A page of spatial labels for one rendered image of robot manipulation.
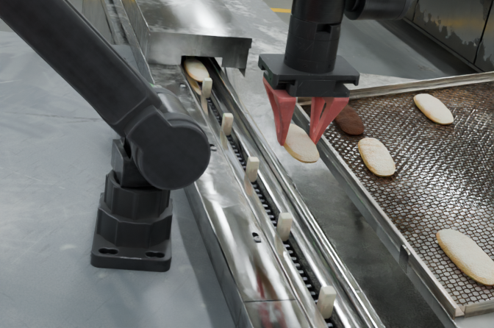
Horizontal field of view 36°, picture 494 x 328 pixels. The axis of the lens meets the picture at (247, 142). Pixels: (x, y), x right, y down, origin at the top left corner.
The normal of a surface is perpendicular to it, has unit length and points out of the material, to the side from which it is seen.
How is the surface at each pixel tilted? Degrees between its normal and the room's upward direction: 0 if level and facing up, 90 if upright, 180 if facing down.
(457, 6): 90
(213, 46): 90
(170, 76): 0
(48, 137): 0
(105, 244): 0
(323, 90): 90
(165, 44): 90
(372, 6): 103
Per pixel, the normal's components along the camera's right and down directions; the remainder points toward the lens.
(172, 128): 0.36, 0.44
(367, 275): 0.15, -0.90
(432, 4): -0.95, -0.02
